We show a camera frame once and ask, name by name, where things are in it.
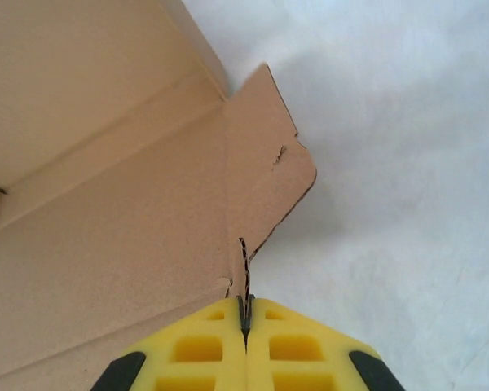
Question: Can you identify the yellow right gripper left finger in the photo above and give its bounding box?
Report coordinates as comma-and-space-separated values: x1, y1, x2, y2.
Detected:
90, 297, 248, 391

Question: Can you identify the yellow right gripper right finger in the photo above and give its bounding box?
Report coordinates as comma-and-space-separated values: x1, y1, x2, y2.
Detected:
246, 297, 407, 391

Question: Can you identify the brown cardboard box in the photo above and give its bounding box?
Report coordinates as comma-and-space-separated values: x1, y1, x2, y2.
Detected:
0, 0, 318, 391

